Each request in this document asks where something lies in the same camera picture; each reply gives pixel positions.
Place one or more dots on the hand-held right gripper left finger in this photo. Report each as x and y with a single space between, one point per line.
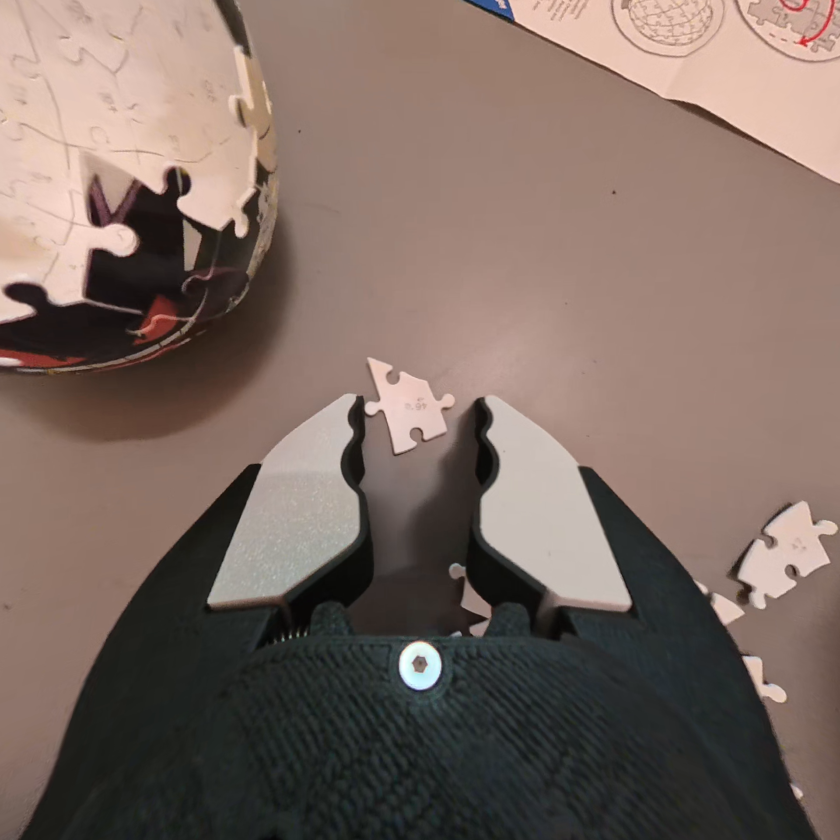
295 525

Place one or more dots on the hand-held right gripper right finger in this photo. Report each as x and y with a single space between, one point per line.
551 525

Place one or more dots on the white puzzle piece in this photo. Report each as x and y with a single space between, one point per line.
410 413

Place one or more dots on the colourful puzzle ball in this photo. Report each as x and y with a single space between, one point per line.
98 98

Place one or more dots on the pile of white puzzle pieces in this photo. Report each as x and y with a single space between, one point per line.
787 551

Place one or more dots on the puzzle instruction leaflet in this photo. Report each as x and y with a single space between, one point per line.
722 65

